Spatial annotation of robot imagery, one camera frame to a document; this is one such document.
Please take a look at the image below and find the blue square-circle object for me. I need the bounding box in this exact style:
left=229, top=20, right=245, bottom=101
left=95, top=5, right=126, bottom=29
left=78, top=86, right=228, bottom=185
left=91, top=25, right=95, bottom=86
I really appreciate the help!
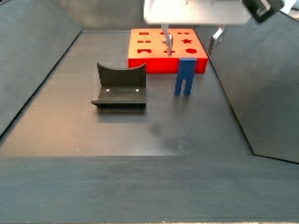
left=173, top=58, right=197, bottom=96

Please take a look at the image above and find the white and silver gripper body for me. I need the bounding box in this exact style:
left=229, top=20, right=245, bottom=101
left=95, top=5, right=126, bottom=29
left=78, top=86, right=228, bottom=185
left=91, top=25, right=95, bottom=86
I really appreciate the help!
left=144, top=0, right=250, bottom=25

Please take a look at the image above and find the black curved fixture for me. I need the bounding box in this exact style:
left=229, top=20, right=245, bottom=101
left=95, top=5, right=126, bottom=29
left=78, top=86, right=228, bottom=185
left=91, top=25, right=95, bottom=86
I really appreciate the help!
left=90, top=64, right=146, bottom=107

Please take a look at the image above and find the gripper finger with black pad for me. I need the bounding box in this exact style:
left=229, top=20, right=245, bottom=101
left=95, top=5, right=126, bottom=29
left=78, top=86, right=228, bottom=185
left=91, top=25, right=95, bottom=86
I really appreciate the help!
left=161, top=24, right=173, bottom=56

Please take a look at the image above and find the red shape-sorter block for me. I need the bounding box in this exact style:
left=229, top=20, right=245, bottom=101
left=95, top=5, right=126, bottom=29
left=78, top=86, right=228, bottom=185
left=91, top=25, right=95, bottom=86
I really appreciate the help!
left=126, top=28, right=208, bottom=74

